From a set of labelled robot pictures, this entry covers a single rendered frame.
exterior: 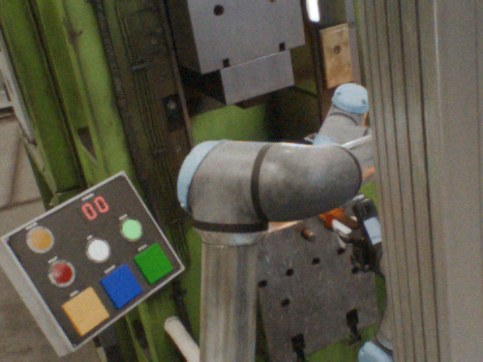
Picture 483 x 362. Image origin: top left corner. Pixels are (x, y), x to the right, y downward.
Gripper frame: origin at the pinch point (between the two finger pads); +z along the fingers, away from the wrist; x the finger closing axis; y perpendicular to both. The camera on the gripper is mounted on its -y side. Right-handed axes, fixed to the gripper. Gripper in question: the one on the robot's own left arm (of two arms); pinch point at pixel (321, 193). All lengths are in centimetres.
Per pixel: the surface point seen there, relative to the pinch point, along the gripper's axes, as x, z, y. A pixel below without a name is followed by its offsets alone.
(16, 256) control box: -71, -9, -7
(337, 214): -0.1, -0.3, 7.4
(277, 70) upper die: 3.2, -13.7, -31.1
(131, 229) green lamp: -46.1, 0.7, -9.5
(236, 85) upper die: -8.7, -13.0, -30.7
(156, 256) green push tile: -42.7, 5.3, -3.0
